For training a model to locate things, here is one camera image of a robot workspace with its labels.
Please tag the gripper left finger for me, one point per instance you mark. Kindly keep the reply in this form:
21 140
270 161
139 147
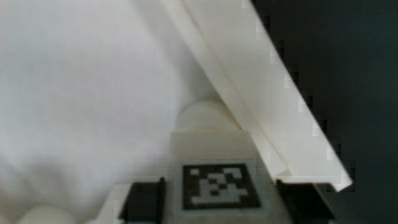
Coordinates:
144 203

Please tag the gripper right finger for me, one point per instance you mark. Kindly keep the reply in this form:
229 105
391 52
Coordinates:
306 205

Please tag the white table leg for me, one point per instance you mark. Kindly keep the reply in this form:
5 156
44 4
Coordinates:
220 190

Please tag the white square tabletop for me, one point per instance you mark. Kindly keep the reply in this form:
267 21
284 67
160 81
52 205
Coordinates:
108 63

